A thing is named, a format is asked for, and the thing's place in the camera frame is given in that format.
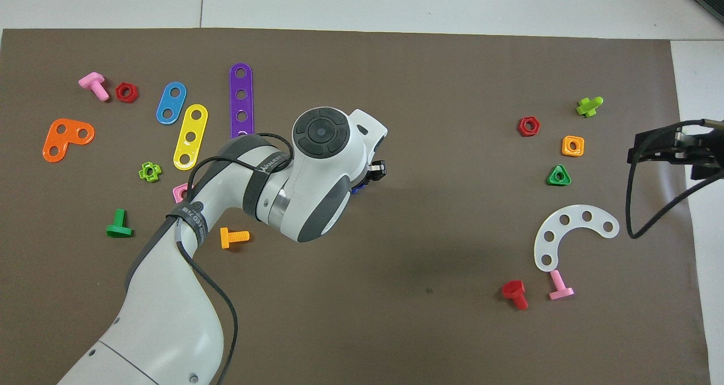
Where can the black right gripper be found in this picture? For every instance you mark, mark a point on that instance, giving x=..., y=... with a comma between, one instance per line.
x=701, y=142

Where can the blue square nut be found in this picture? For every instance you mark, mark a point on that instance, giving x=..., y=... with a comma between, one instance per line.
x=358, y=189

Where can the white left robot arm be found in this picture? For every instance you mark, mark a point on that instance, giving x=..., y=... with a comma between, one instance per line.
x=164, y=317

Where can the lime green cross-head screw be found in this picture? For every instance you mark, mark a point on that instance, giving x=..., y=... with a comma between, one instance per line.
x=588, y=108

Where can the orange square nut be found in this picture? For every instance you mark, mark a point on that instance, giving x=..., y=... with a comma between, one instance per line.
x=565, y=146

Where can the green triangle nut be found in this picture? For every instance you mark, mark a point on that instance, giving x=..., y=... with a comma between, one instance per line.
x=551, y=178

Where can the red hexagon nut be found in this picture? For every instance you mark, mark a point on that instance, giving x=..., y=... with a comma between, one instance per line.
x=521, y=126
x=120, y=92

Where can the orange plastic screw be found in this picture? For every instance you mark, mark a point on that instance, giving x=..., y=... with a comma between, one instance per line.
x=226, y=238

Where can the red plastic screw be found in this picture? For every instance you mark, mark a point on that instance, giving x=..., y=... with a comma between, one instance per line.
x=513, y=289

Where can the pink plastic screw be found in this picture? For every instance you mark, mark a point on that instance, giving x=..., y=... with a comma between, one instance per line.
x=560, y=292
x=92, y=81

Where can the pink square nut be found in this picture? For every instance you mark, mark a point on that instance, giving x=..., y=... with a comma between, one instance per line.
x=176, y=188

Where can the lime green cross nut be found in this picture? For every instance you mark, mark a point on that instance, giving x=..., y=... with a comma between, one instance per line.
x=156, y=172

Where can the green plastic screw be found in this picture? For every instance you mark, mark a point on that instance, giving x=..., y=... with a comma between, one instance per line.
x=119, y=224

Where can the white curved perforated strip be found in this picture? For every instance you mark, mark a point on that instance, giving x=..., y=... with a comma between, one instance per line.
x=575, y=216

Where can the brown table mat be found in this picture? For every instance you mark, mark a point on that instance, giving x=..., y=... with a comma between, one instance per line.
x=362, y=317

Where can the purple four-hole strip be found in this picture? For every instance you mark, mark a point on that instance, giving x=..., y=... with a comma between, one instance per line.
x=241, y=105

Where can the yellow three-hole strip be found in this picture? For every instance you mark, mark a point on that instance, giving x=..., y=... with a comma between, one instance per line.
x=193, y=126

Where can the blue two-hole strip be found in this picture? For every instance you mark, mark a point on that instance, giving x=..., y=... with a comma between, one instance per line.
x=171, y=103

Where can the orange three-hole corner plate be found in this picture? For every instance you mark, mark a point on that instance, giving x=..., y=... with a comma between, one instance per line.
x=69, y=138

